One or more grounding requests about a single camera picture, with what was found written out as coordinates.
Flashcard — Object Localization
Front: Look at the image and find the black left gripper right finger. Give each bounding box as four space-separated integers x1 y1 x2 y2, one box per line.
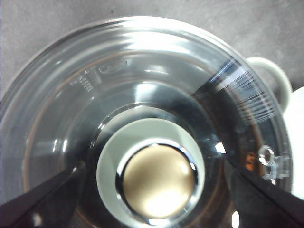
227 158 304 228

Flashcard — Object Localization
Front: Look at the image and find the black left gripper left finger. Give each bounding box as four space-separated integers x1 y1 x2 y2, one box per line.
0 163 85 228

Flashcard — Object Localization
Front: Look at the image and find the glass steamer lid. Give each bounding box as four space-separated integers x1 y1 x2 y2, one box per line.
0 17 293 228

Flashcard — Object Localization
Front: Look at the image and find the green electric steamer pot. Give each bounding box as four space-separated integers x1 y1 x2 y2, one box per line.
247 57 304 200

